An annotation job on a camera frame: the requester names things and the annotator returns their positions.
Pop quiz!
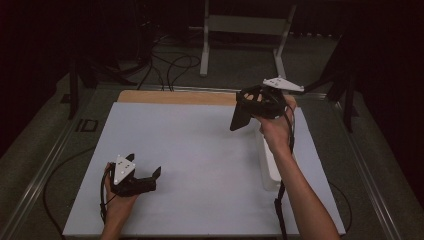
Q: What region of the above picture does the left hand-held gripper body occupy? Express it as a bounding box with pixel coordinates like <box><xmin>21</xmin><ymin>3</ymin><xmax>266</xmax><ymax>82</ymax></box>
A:
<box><xmin>109</xmin><ymin>154</ymin><xmax>158</xmax><ymax>198</ymax></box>

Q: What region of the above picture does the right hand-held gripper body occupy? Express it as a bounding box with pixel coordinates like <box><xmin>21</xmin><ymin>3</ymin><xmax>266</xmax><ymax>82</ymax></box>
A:
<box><xmin>254</xmin><ymin>76</ymin><xmax>305</xmax><ymax>120</ymax></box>

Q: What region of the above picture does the black phone case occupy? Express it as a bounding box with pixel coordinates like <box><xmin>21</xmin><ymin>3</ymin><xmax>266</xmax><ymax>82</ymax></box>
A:
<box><xmin>229</xmin><ymin>99</ymin><xmax>260</xmax><ymax>132</ymax></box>

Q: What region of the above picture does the white plastic bin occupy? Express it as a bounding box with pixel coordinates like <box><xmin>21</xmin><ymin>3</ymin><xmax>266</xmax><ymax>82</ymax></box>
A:
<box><xmin>255</xmin><ymin>127</ymin><xmax>285</xmax><ymax>192</ymax></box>

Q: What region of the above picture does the person's left hand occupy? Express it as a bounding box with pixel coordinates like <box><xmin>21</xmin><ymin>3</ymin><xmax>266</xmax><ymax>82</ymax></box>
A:
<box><xmin>103</xmin><ymin>162</ymin><xmax>140</xmax><ymax>228</ymax></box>

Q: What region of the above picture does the person's right hand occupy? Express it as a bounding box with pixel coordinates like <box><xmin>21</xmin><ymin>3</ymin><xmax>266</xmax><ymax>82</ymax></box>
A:
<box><xmin>257</xmin><ymin>95</ymin><xmax>298</xmax><ymax>157</ymax></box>

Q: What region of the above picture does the white metal stand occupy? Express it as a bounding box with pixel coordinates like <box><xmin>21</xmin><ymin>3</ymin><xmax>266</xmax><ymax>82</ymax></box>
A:
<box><xmin>199</xmin><ymin>0</ymin><xmax>298</xmax><ymax>83</ymax></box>

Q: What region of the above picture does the black stand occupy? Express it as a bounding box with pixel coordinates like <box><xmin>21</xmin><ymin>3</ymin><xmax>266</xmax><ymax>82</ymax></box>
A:
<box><xmin>301</xmin><ymin>33</ymin><xmax>359</xmax><ymax>134</ymax></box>
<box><xmin>67</xmin><ymin>59</ymin><xmax>138</xmax><ymax>120</ymax></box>

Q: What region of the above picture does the metal floor rail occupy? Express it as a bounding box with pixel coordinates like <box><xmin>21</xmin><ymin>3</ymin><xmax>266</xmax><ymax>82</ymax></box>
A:
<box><xmin>331</xmin><ymin>99</ymin><xmax>405</xmax><ymax>240</ymax></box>
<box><xmin>95</xmin><ymin>83</ymin><xmax>329</xmax><ymax>101</ymax></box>
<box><xmin>0</xmin><ymin>87</ymin><xmax>98</xmax><ymax>240</ymax></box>

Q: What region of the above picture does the black floor cable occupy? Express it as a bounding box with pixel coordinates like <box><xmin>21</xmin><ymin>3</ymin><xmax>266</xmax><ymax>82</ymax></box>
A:
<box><xmin>165</xmin><ymin>53</ymin><xmax>202</xmax><ymax>92</ymax></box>
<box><xmin>135</xmin><ymin>33</ymin><xmax>168</xmax><ymax>92</ymax></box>

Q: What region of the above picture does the left hand-held gripper cable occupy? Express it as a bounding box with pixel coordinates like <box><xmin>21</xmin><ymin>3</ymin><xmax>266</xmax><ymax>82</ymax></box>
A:
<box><xmin>42</xmin><ymin>146</ymin><xmax>118</xmax><ymax>236</ymax></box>

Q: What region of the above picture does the hand-held gripper cable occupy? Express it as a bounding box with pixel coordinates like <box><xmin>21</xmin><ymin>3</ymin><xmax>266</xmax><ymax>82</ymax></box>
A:
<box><xmin>42</xmin><ymin>146</ymin><xmax>118</xmax><ymax>236</ymax></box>
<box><xmin>273</xmin><ymin>99</ymin><xmax>353</xmax><ymax>240</ymax></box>

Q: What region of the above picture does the right hand-held gripper cable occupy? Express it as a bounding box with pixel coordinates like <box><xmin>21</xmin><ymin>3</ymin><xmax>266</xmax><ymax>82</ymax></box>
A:
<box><xmin>273</xmin><ymin>99</ymin><xmax>353</xmax><ymax>240</ymax></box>

